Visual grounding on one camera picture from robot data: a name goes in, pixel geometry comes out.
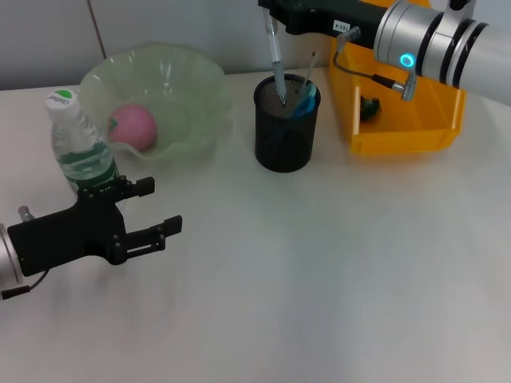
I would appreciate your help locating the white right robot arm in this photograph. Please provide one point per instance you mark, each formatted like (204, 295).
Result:
(439, 40)

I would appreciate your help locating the pink toy peach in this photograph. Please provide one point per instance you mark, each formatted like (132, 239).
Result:
(133, 127)

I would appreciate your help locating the green plastic wrapper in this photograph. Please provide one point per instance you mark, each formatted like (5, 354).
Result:
(370, 107)

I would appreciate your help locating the yellow plastic bin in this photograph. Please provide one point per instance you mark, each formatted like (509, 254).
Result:
(399, 131)

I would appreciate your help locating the clear plastic ruler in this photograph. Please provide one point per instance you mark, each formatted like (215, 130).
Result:
(310, 65)

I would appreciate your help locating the grey clear ballpoint pen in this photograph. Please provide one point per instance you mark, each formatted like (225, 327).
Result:
(276, 56)

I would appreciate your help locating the blue scissors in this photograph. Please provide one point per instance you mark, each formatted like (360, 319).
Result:
(307, 101)

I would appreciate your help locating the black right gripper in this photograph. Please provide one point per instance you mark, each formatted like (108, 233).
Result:
(319, 16)

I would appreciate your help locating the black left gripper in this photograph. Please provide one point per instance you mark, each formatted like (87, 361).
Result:
(68, 235)

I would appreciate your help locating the pale green wavy bowl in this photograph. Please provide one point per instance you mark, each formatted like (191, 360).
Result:
(191, 91)

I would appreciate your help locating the black mesh pen holder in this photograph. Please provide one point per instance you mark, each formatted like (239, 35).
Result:
(285, 155)

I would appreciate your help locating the clear green-label water bottle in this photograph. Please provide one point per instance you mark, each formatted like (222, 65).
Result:
(80, 151)

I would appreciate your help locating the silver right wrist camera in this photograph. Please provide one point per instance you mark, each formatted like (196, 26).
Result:
(459, 5)

